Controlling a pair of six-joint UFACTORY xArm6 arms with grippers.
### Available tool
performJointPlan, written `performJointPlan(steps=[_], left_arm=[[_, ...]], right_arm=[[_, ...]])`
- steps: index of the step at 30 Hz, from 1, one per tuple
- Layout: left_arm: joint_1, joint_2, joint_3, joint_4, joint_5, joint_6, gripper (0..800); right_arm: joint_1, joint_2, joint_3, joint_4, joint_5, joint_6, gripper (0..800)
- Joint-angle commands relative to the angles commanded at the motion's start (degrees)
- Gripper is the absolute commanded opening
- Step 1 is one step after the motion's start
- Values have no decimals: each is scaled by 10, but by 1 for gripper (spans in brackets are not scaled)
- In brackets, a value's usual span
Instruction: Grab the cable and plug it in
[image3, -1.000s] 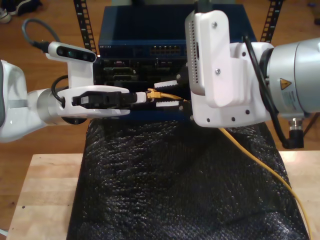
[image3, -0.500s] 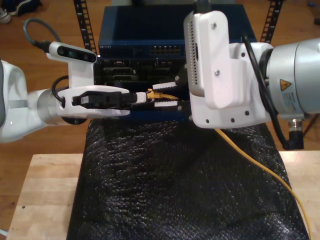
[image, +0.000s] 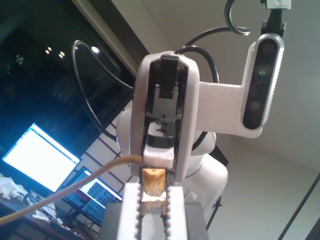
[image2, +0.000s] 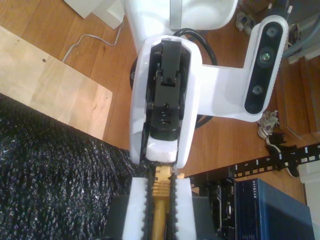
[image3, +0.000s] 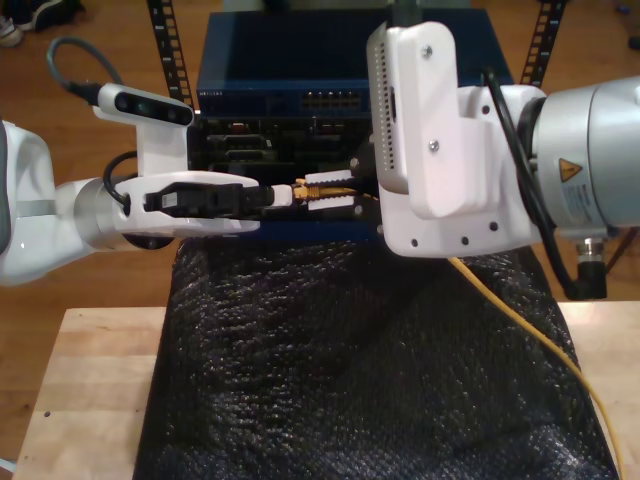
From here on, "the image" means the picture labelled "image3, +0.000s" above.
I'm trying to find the black cable with angled plug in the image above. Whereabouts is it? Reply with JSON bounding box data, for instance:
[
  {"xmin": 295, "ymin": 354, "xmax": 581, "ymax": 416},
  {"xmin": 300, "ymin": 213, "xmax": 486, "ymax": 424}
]
[{"xmin": 481, "ymin": 67, "xmax": 610, "ymax": 302}]

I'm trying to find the dark shoe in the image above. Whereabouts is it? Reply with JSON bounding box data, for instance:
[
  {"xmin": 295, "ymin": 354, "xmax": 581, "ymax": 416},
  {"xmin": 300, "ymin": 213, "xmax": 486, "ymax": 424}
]
[{"xmin": 14, "ymin": 0, "xmax": 86, "ymax": 32}]

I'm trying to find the black rack server unit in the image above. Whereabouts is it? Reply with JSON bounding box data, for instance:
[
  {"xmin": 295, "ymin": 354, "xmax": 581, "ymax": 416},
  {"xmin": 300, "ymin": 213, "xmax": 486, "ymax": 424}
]
[{"xmin": 192, "ymin": 115, "xmax": 374, "ymax": 164}]

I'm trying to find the blue network switch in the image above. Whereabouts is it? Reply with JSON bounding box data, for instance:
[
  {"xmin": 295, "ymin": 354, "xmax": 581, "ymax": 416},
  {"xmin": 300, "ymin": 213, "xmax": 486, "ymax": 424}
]
[{"xmin": 195, "ymin": 9, "xmax": 516, "ymax": 115}]

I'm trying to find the black bubble-wrap mat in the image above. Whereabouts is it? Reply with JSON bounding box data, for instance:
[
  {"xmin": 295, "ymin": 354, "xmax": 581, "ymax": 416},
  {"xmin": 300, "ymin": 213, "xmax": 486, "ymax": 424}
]
[{"xmin": 132, "ymin": 239, "xmax": 619, "ymax": 480}]

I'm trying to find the yellow network cable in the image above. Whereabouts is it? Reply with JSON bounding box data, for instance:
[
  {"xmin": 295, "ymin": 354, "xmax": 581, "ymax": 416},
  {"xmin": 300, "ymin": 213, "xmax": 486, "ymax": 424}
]
[{"xmin": 292, "ymin": 177, "xmax": 626, "ymax": 480}]

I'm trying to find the grey cable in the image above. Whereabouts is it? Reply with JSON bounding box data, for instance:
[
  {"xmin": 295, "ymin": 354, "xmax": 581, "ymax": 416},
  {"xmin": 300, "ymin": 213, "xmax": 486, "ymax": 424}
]
[{"xmin": 46, "ymin": 35, "xmax": 126, "ymax": 106}]

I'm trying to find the white shoe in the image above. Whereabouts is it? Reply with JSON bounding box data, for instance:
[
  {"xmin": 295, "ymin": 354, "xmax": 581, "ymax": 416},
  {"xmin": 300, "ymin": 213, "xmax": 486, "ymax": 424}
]
[{"xmin": 0, "ymin": 14, "xmax": 25, "ymax": 49}]

